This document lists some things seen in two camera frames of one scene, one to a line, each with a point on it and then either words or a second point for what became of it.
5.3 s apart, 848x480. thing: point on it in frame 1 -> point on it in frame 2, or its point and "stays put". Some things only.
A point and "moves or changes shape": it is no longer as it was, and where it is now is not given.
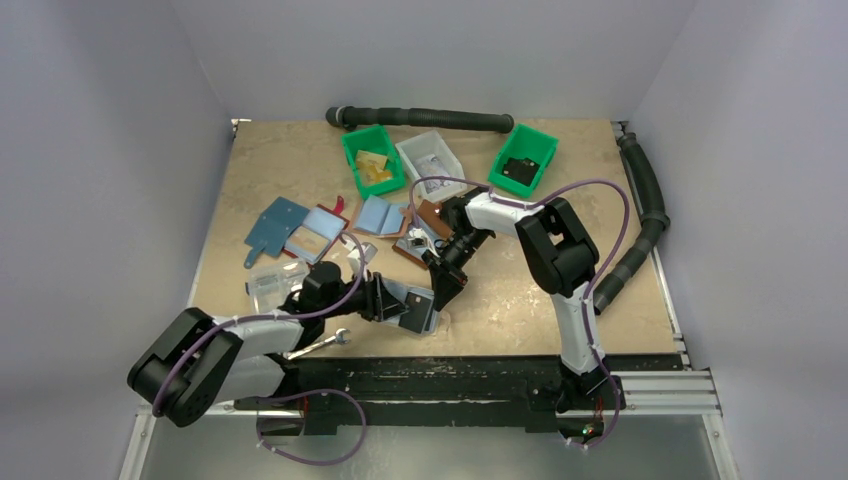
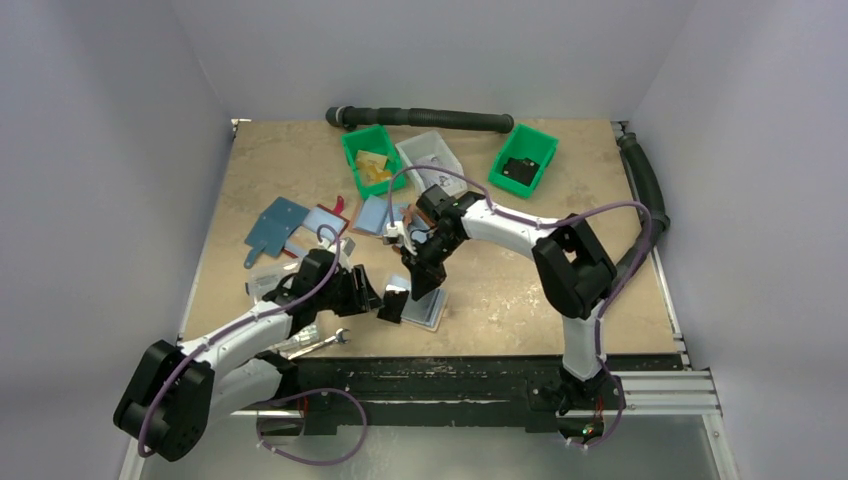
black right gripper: x=441 y=265 -> x=425 y=264
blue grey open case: x=378 y=218 stays put
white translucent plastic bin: x=427 y=154 stays put
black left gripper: x=378 y=301 -> x=361 y=296
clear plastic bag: x=270 y=284 stays put
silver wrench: x=338 y=337 stays put
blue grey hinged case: x=421 y=316 moves or changes shape
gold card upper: x=365 y=159 stays put
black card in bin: x=524 y=170 stays put
